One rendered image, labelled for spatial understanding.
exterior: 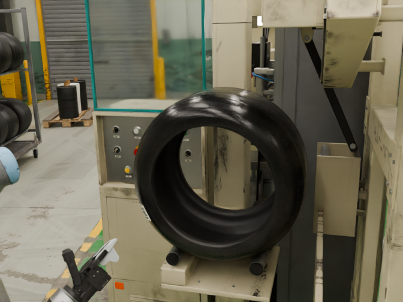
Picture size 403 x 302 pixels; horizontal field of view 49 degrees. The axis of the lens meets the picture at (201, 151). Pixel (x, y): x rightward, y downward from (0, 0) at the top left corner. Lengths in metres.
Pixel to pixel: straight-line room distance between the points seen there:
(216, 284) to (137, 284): 0.91
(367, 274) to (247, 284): 0.48
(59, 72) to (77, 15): 1.43
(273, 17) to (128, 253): 1.62
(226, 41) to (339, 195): 0.68
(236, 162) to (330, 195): 0.37
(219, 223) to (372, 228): 0.55
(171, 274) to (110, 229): 0.83
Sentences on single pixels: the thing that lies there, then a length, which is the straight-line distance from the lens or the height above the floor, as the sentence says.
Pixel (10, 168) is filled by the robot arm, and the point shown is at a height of 1.26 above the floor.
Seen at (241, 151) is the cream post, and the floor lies 1.18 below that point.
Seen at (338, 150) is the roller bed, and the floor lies 1.17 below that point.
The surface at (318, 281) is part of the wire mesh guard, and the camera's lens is 1.24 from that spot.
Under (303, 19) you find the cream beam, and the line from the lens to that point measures 1.01.
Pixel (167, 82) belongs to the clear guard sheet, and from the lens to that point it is 2.02.
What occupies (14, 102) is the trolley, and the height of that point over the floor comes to 0.78.
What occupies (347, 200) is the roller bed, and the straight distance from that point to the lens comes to 1.67.
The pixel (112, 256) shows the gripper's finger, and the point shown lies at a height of 0.95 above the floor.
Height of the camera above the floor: 1.64
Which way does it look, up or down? 16 degrees down
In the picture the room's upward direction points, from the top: 1 degrees counter-clockwise
